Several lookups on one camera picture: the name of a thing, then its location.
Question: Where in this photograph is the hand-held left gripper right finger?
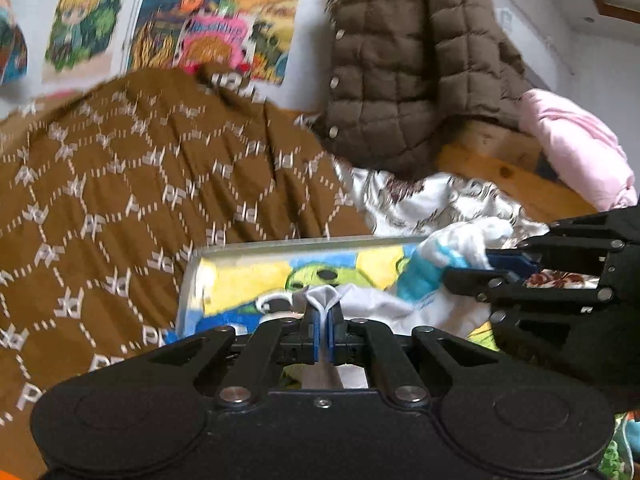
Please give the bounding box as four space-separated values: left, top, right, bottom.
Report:
327 305 531 407

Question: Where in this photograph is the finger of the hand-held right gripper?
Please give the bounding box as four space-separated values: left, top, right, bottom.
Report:
485 210 640 281
444 269 615 329

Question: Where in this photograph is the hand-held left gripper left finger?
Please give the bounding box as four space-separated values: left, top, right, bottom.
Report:
115 305 321 407

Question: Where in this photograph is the white blue sock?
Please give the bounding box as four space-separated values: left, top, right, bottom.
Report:
397 216 516 307

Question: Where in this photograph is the cartoon print tin box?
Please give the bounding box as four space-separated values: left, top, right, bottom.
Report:
177 234 501 352

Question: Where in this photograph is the white floral satin quilt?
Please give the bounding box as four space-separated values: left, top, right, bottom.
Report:
295 112 601 292

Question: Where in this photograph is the pink blanket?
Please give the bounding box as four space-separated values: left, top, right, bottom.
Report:
517 87 640 212

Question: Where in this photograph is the brown puffer jacket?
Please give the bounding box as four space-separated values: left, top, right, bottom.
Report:
317 0 537 182

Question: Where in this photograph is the brown patterned quilt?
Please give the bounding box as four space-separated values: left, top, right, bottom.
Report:
0 62 377 476

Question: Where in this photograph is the orange landscape drawing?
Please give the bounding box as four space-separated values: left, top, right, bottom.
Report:
225 0 302 86

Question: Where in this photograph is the pink cartoon girl drawing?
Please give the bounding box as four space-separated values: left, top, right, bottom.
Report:
179 14 257 77

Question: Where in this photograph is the orange swirl night drawing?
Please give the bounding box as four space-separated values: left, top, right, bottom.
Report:
127 0 226 74

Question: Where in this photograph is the blond child drawing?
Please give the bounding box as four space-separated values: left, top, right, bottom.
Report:
42 0 127 84

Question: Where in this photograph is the crumpled paper drawing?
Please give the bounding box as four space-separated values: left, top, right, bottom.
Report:
0 0 29 86

